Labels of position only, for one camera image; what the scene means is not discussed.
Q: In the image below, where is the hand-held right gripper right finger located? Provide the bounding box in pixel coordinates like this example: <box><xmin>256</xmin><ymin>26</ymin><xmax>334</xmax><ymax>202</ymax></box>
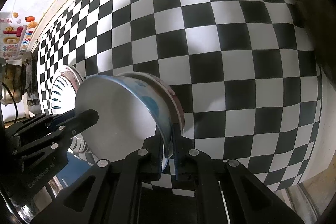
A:
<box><xmin>172</xmin><ymin>126</ymin><xmax>305</xmax><ymax>224</ymax></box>

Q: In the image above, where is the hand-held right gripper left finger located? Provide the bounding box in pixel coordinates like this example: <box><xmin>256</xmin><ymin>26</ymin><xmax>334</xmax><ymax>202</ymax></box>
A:
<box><xmin>30</xmin><ymin>132</ymin><xmax>165</xmax><ymax>224</ymax></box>

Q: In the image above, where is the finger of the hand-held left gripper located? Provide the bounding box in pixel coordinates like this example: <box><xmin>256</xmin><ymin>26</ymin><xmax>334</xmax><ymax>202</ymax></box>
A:
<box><xmin>14</xmin><ymin>109</ymin><xmax>100</xmax><ymax>159</ymax></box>
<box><xmin>5</xmin><ymin>111</ymin><xmax>78</xmax><ymax>138</ymax></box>

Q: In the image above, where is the white plate dark striped rim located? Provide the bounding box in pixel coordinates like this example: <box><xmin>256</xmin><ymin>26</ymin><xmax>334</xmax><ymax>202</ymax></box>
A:
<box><xmin>50</xmin><ymin>74</ymin><xmax>89</xmax><ymax>155</ymax></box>

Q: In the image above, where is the white bowl blue print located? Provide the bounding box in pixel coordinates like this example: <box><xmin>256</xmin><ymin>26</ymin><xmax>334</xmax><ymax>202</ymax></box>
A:
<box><xmin>75</xmin><ymin>74</ymin><xmax>174</xmax><ymax>173</ymax></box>

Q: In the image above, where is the white plate pink floral print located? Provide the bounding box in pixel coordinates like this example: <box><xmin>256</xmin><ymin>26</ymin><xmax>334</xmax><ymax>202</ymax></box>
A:
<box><xmin>56</xmin><ymin>64</ymin><xmax>86</xmax><ymax>94</ymax></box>

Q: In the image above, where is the white bowl pink print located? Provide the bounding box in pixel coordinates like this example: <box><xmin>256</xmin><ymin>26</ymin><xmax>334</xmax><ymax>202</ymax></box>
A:
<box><xmin>118</xmin><ymin>71</ymin><xmax>185</xmax><ymax>159</ymax></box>

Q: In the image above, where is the black gas stove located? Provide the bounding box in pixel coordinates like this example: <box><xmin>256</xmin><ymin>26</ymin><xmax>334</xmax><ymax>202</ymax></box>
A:
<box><xmin>22</xmin><ymin>52</ymin><xmax>41</xmax><ymax>109</ymax></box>

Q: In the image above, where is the stainless steel steamer pot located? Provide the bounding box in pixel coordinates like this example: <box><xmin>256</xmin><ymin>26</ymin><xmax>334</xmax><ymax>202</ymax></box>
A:
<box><xmin>0</xmin><ymin>61</ymin><xmax>27</xmax><ymax>105</ymax></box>

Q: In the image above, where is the black white checkered tablecloth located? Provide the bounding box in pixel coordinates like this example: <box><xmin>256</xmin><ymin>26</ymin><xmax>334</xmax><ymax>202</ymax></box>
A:
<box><xmin>37</xmin><ymin>0</ymin><xmax>324</xmax><ymax>199</ymax></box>

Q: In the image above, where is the thin black cable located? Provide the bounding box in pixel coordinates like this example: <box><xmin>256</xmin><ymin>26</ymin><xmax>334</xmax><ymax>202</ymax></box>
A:
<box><xmin>1</xmin><ymin>82</ymin><xmax>18</xmax><ymax>123</ymax></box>

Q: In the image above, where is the colourful wall sticker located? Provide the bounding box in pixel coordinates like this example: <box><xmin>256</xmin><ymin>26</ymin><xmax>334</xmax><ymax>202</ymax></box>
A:
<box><xmin>0</xmin><ymin>11</ymin><xmax>36</xmax><ymax>61</ymax></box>

